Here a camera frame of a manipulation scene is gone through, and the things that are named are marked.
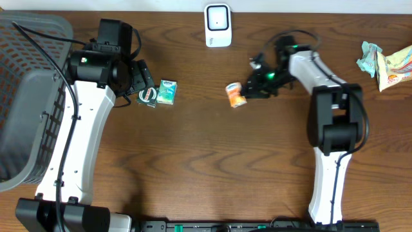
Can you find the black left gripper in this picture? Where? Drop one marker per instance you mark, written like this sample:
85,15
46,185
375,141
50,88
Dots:
141,77

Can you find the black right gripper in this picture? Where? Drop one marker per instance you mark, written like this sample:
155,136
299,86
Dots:
256,86

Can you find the green white round tin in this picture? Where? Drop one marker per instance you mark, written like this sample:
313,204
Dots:
148,96

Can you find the teal Kleenex tissue pack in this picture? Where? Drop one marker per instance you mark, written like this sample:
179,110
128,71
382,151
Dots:
166,92

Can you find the orange Kleenex tissue pack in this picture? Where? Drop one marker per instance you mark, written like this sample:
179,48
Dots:
233,91

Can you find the teal snack packet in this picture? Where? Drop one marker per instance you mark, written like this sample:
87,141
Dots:
367,62

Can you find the white blue snack bag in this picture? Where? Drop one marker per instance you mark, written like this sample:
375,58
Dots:
394,68

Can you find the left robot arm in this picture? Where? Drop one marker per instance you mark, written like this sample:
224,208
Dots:
102,71

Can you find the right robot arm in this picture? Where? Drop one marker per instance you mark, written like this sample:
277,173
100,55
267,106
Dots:
337,124

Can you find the white barcode scanner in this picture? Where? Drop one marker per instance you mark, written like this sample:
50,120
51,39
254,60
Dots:
218,25

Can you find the grey plastic shopping basket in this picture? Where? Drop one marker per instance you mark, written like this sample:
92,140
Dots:
32,95

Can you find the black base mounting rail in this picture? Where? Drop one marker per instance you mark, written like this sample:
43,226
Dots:
282,225

